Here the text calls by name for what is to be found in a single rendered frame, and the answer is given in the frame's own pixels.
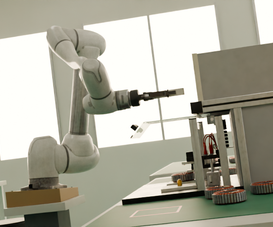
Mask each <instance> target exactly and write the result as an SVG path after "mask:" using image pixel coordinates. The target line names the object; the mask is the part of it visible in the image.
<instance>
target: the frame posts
mask: <svg viewBox="0 0 273 227"><path fill-rule="evenodd" d="M188 120H189V126H190V133H191V143H192V150H193V157H194V164H195V171H196V181H197V188H198V191H204V190H206V187H205V178H207V172H209V171H208V169H209V168H203V164H202V157H201V155H203V154H204V147H203V139H204V129H203V122H198V123H200V124H201V130H198V126H197V119H196V118H191V119H188ZM214 120H215V127H216V134H217V141H218V150H219V157H220V164H221V171H222V178H223V185H224V186H226V185H227V186H228V185H231V179H230V172H229V165H228V155H227V148H226V142H225V135H224V128H223V119H222V115H214ZM201 153H202V154H201Z"/></svg>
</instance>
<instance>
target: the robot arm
mask: <svg viewBox="0 0 273 227"><path fill-rule="evenodd" d="M46 40H47V43H48V45H49V47H50V48H51V50H52V51H53V52H54V53H55V54H56V55H57V56H58V57H60V58H61V59H62V60H63V61H64V62H66V63H67V64H68V65H69V66H70V67H71V68H73V69H74V71H73V87H72V99H71V111H70V123H69V133H67V134H66V135H65V136H64V139H63V141H62V144H58V143H57V140H56V139H55V138H54V137H52V136H40V137H35V138H33V140H32V141H31V143H30V145H29V149H28V154H27V169H28V178H29V182H28V186H26V187H23V188H21V191H30V190H46V189H55V188H57V189H58V188H67V185H63V184H60V183H59V174H62V173H65V174H73V173H83V172H86V171H89V170H91V169H93V168H94V167H95V166H96V165H97V164H98V162H99V159H100V155H99V151H98V149H97V147H96V146H95V145H94V144H93V142H92V138H91V136H90V135H89V134H88V122H89V115H90V114H92V115H103V114H111V113H114V112H116V111H121V110H126V109H131V108H132V107H137V106H140V105H141V100H144V101H149V100H154V99H159V98H164V97H168V98H169V97H171V96H178V95H184V94H185V93H184V88H178V89H171V90H169V89H167V90H164V91H155V92H143V94H140V93H139V91H138V90H137V89H136V90H130V91H129V90H128V89H125V90H118V91H113V89H112V87H111V83H110V79H109V75H108V73H107V70H106V68H105V66H104V65H103V64H102V62H101V61H99V60H98V57H100V56H101V55H102V54H103V53H104V52H105V49H106V41H105V38H104V37H103V36H102V35H100V34H99V33H97V32H94V31H90V30H84V29H71V28H61V27H59V26H51V27H50V28H49V29H48V30H47V33H46Z"/></svg>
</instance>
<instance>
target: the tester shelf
mask: <svg viewBox="0 0 273 227"><path fill-rule="evenodd" d="M272 103H273V91H271V92H264V93H257V94H250V95H241V96H234V97H228V98H221V99H214V100H204V101H197V102H190V106H191V114H193V115H199V114H208V113H210V114H211V115H229V113H230V109H234V108H242V107H249V106H256V105H263V104H272Z"/></svg>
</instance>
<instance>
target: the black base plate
mask: <svg viewBox="0 0 273 227"><path fill-rule="evenodd" d="M220 177H221V180H220V185H215V186H208V181H207V178H205V187H206V188H210V187H216V186H223V178H222V176H220ZM230 179H231V185H232V186H235V189H241V185H240V183H239V179H238V176H237V174H236V175H230ZM167 184H168V182H166V183H158V184H149V185H144V186H142V187H141V188H139V189H138V190H136V191H134V192H133V193H131V194H130V195H128V196H127V197H125V198H123V199H122V205H126V204H137V203H145V202H154V201H162V200H173V199H182V198H190V197H198V196H205V191H198V188H194V189H186V190H178V191H167V192H161V189H162V188H163V187H164V186H167Z"/></svg>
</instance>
